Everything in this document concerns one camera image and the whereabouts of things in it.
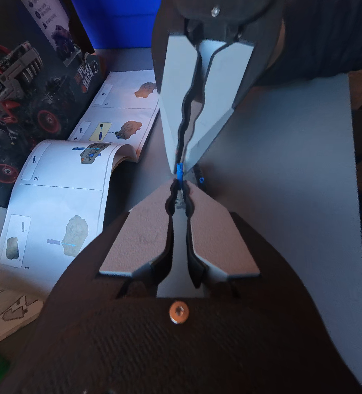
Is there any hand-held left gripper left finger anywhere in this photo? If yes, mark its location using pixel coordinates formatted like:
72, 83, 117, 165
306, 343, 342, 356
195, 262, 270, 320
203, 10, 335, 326
99, 179, 174, 288

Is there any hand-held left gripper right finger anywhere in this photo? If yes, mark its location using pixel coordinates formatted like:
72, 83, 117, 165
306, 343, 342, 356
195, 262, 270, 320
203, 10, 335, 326
186, 181, 261, 289

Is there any white line-drawing paper sheet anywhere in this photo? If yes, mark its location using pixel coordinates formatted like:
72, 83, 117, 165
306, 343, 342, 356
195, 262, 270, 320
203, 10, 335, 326
0, 235, 44, 345

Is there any white lego instruction booklet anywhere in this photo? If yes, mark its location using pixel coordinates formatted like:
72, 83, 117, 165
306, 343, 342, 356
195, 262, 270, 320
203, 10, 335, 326
0, 70, 160, 297

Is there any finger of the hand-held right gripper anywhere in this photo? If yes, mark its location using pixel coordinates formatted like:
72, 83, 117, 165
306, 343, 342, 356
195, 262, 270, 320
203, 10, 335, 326
158, 32, 198, 176
182, 40, 256, 180

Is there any blue plastic container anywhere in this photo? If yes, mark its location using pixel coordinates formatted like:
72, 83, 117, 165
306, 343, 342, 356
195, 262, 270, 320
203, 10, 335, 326
72, 0, 163, 50

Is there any dark monster truck lego box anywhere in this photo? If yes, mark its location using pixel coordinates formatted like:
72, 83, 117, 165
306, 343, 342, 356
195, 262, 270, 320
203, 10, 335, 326
0, 0, 108, 208

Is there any grey lego pull-back motor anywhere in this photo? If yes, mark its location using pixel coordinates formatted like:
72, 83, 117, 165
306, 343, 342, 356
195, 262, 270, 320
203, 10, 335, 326
172, 185, 189, 216

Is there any person's right forearm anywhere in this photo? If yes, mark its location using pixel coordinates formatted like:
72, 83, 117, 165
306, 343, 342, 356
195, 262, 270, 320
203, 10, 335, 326
255, 0, 362, 87

